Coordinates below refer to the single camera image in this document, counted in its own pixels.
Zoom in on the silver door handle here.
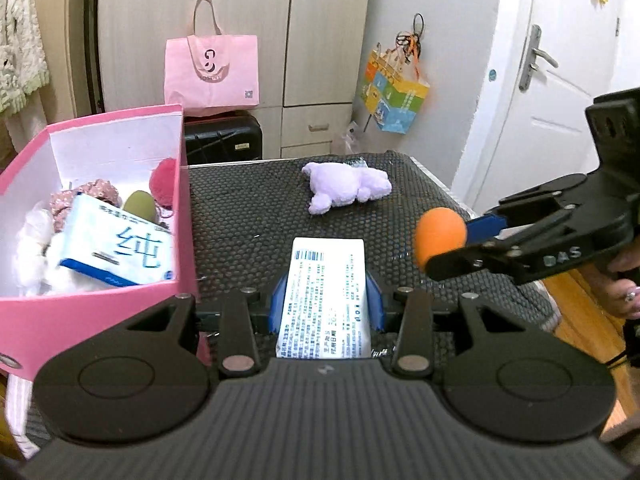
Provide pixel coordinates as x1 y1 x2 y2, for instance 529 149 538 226
518 24 559 92

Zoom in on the green makeup sponge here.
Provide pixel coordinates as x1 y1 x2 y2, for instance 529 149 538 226
122 190 158 223

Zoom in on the beige wardrobe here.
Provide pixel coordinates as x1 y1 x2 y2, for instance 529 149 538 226
36 0 368 159

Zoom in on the purple plush toy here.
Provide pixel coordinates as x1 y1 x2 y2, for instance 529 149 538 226
302 162 393 216

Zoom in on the knitted cream garment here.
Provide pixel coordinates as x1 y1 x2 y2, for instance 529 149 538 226
0 0 50 116

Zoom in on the black textured table mat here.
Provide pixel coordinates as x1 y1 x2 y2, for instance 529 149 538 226
191 152 561 332

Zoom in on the person's hand with ring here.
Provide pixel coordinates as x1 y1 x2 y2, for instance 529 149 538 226
604 247 639 320

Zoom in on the white clear hanging bag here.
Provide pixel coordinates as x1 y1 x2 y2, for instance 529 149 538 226
331 122 361 155

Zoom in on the pink tote bag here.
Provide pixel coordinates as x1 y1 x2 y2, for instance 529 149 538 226
164 20 260 117

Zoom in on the pink storage box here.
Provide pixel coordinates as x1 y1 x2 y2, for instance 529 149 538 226
1 104 198 380

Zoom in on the red strawberry plush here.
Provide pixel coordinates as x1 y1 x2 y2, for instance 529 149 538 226
149 157 177 209

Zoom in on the black suitcase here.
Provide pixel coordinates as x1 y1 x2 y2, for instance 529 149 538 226
184 112 262 166

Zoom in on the white door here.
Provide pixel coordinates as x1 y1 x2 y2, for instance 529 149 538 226
473 0 620 212

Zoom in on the colourful hanging paper bag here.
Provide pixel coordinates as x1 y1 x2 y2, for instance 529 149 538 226
359 13 431 134

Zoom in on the small white tissue pack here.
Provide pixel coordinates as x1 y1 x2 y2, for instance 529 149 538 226
276 237 371 360

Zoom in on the pink floral cloth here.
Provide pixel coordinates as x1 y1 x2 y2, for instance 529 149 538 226
48 178 124 233

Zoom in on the orange makeup sponge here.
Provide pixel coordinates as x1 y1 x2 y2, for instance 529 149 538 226
413 207 468 270

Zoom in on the blue white wet wipes pack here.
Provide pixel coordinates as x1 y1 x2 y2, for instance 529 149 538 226
60 194 176 287

